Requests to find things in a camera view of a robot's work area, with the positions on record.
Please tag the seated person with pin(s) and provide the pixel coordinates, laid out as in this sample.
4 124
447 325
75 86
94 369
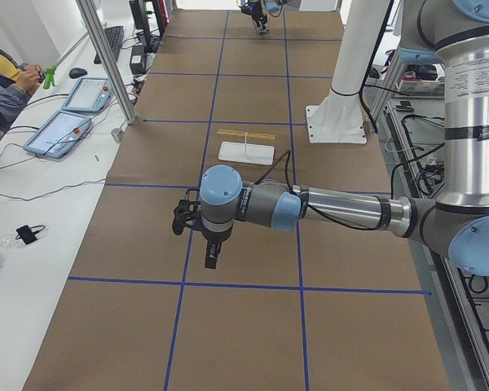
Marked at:
18 82

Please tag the white towel rack base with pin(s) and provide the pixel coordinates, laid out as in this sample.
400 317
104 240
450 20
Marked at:
246 153

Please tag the teach pendant far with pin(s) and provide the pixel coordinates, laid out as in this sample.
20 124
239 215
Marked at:
89 95

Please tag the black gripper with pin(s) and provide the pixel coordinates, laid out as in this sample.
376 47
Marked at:
213 236
256 16

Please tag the aluminium frame post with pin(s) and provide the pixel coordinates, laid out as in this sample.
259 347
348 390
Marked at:
100 43

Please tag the teach pendant near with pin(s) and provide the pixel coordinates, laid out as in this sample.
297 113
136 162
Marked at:
58 135

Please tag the black computer mouse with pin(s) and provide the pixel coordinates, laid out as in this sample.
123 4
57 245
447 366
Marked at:
75 73

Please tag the teach pendant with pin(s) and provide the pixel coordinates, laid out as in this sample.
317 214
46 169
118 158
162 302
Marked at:
58 135
89 95

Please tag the wooden rack rod outer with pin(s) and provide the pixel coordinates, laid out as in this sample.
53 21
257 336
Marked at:
246 134

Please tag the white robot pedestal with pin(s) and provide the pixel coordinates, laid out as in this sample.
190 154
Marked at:
338 118

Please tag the black keyboard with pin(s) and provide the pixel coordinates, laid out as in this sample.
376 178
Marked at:
115 37

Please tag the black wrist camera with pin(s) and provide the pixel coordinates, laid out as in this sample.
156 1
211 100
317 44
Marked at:
186 215

